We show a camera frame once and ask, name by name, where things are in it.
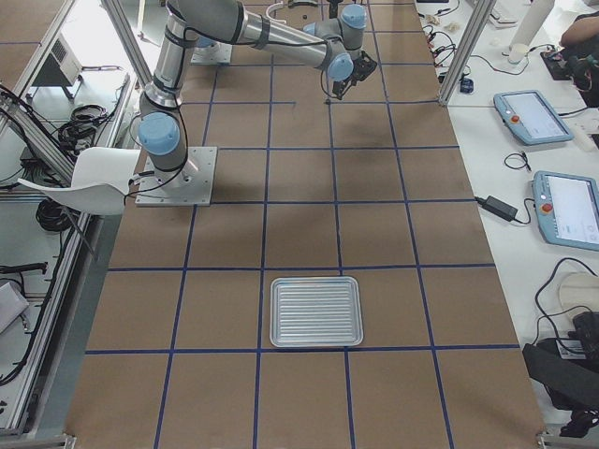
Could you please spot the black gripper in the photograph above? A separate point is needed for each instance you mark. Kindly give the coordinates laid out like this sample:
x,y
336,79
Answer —
x,y
352,77

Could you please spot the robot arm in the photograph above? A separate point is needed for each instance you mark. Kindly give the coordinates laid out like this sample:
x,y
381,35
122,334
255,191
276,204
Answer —
x,y
333,46

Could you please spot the ribbed metal tray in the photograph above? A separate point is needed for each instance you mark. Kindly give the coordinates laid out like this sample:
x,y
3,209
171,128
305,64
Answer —
x,y
315,312

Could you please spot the white curved plastic clip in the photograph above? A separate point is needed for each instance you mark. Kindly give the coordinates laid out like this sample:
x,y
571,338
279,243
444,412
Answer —
x,y
271,12

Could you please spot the upper blue teach pendant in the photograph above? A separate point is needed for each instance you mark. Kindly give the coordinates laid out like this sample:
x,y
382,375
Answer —
x,y
530,118

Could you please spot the blue teach pendant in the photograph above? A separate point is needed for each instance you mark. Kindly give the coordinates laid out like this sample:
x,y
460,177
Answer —
x,y
567,209
530,118

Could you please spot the black power adapter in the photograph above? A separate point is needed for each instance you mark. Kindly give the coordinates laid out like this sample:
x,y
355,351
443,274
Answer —
x,y
497,207

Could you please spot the lower blue teach pendant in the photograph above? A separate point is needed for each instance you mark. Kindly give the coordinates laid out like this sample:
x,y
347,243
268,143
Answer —
x,y
567,209

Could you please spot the white plastic chair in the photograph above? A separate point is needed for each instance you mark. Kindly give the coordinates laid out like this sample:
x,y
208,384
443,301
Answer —
x,y
99,181

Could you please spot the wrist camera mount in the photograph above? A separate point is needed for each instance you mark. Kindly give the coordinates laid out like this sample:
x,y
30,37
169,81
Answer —
x,y
338,89

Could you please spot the aluminium frame post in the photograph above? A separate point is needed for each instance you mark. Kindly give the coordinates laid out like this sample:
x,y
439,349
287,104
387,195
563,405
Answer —
x,y
470,36

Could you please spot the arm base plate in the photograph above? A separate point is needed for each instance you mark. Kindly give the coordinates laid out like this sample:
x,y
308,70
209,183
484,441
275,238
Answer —
x,y
192,186
215,53

